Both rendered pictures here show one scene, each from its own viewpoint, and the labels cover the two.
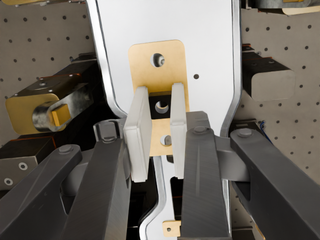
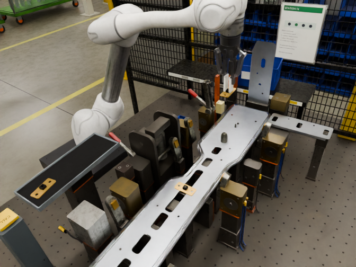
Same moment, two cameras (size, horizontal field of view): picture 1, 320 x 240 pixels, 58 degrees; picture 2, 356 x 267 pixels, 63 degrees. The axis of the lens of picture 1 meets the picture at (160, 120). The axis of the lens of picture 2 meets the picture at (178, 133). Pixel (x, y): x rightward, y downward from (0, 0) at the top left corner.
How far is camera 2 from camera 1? 1.20 m
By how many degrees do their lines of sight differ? 69
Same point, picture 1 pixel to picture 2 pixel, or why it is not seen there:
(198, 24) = (238, 139)
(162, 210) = (183, 178)
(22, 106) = (181, 121)
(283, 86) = (256, 165)
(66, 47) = not seen: hidden behind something
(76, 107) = (191, 132)
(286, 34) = (275, 212)
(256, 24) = (263, 201)
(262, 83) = (249, 161)
